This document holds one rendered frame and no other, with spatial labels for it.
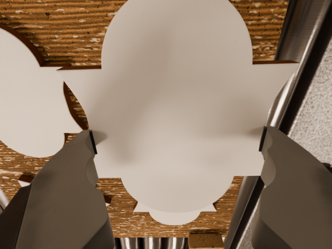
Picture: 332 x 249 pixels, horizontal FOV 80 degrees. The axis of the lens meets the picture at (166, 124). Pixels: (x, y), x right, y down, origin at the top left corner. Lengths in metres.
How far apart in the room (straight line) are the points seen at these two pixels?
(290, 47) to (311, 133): 0.12
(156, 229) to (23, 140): 0.25
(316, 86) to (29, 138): 0.33
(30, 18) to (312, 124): 0.32
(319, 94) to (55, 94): 0.29
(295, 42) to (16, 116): 0.29
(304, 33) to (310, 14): 0.02
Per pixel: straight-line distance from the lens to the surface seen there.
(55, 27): 0.22
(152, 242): 0.47
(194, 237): 0.40
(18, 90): 0.24
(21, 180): 0.34
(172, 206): 0.16
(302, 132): 0.31
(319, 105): 0.30
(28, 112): 0.25
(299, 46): 0.25
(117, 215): 0.37
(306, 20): 0.24
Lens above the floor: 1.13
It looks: 57 degrees down
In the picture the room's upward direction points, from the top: 179 degrees counter-clockwise
